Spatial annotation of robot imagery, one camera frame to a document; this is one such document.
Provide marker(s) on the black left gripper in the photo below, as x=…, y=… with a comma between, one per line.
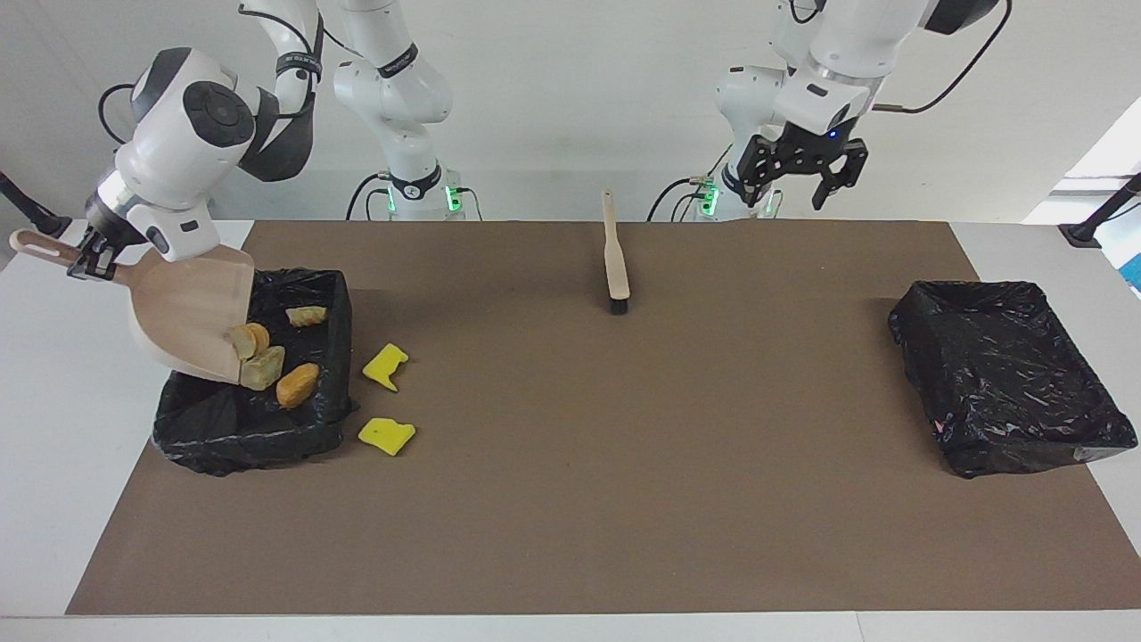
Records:
x=811, y=150

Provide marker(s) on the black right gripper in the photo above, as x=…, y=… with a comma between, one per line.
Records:
x=111, y=236

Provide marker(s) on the beige plastic dustpan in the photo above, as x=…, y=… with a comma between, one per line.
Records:
x=187, y=312

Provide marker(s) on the golden croissant piece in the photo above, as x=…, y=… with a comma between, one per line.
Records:
x=250, y=340
x=307, y=316

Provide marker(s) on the pale lumpy bread piece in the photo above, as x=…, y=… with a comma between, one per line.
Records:
x=264, y=367

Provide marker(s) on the beige hand brush black bristles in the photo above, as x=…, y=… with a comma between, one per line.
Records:
x=615, y=259

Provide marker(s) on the brown oval bread roll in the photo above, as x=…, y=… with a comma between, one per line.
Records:
x=297, y=384

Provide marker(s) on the notched yellow sponge piece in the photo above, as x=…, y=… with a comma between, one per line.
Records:
x=385, y=366

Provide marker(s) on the yellow sponge piece dark dot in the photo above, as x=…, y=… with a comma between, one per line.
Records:
x=386, y=435

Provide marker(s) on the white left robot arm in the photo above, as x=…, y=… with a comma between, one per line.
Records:
x=838, y=62

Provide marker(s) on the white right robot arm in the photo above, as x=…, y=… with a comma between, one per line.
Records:
x=178, y=134

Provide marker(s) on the black bag lined bin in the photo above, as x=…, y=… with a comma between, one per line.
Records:
x=205, y=428

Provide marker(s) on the black bag bin pink mark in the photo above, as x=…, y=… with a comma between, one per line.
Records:
x=1007, y=383

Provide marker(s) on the blue board edge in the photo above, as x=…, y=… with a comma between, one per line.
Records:
x=1134, y=272

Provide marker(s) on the brown table mat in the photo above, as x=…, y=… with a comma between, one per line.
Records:
x=570, y=535

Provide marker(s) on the black camera stand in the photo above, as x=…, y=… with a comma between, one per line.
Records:
x=1096, y=218
x=31, y=214

